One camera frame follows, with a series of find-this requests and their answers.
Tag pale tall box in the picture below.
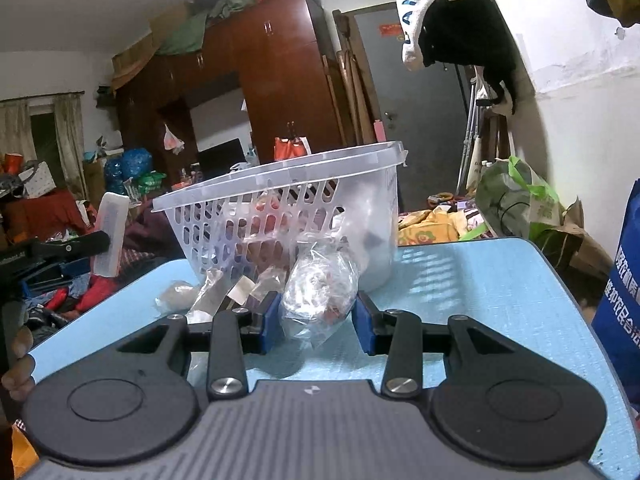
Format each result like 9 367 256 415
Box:
94 193 132 278

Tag white and black garment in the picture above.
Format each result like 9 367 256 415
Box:
391 0 518 116

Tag metal crutches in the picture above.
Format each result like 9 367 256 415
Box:
457 67 493 196

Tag black monitor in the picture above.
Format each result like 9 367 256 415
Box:
197 138 244 181

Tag blue fabric bag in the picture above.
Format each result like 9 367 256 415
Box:
590 177 640 391

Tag white plastic lattice basket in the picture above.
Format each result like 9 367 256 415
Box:
151 141 408 293

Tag yellow floral blanket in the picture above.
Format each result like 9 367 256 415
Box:
397 205 496 247

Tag patterned window curtains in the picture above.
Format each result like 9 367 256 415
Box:
0 92 86 196

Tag brown wooden wardrobe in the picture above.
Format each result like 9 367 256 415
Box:
112 0 358 186

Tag small pink plastic bag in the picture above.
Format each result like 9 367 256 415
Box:
163 124 185 153

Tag orange and white plastic bag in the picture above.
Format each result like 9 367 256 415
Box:
273 122 312 161

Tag brown paper bag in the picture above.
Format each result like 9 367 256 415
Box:
530 197 616 281

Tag person's left hand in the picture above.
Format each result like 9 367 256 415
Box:
0 325 38 402

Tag red cloth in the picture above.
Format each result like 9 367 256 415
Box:
0 190 96 241

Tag green shopping bag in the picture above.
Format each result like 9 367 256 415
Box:
475 156 566 241

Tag blue plastic sack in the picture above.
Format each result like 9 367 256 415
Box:
102 147 153 193

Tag clear plastic candy bag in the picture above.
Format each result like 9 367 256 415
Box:
279 245 361 348

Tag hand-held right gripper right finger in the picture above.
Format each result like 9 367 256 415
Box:
352 292 521 399

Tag green cloth bundle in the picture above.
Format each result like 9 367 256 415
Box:
155 0 261 56

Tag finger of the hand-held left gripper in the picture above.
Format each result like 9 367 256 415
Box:
30 230 112 267

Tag wooden planks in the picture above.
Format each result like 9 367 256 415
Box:
322 10 376 146

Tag grey metal door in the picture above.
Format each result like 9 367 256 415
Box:
352 2 476 211

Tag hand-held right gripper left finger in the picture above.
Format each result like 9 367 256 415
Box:
116 290 282 402

